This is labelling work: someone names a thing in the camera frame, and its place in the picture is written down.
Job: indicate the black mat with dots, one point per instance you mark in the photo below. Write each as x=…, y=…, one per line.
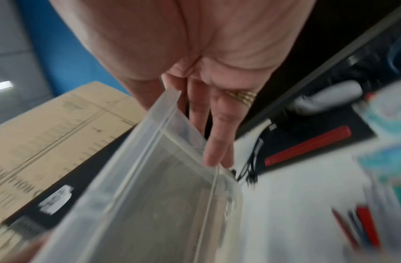
x=346, y=120

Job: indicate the clear plastic container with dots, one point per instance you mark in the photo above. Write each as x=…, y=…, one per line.
x=148, y=195

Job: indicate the grey rounded object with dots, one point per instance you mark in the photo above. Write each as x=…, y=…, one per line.
x=330, y=96

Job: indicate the red pens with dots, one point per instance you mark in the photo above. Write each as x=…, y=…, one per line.
x=366, y=226

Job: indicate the red bar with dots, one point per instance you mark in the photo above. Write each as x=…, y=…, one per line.
x=309, y=146

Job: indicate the teal and white packet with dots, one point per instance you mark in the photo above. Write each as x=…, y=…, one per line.
x=389, y=110
x=389, y=169

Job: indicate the dark panel with grey edge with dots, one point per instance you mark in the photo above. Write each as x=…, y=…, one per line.
x=320, y=51

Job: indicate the brown cardboard box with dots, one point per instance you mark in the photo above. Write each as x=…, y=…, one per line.
x=47, y=133

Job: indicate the black box with white label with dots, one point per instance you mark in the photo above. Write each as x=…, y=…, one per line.
x=76, y=177

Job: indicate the person's right hand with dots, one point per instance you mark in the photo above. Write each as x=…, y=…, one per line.
x=193, y=38

